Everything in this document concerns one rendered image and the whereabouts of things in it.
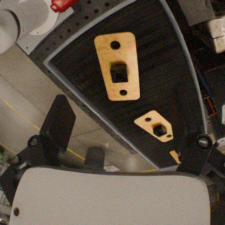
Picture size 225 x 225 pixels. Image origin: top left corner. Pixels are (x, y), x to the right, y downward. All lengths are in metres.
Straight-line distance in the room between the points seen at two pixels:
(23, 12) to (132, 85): 0.36
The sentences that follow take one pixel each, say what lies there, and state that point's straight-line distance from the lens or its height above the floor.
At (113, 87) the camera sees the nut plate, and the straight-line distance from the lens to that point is 0.17.
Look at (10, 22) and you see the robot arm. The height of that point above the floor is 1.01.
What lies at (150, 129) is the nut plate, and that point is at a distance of 0.23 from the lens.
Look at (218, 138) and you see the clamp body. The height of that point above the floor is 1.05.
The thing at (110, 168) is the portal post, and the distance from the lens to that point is 3.89.
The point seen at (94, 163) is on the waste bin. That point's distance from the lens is 2.76.
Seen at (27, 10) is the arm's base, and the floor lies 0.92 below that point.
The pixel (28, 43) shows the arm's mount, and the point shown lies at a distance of 0.66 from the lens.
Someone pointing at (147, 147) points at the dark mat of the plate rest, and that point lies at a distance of 0.29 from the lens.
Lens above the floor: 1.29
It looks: 41 degrees down
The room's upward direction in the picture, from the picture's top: 172 degrees counter-clockwise
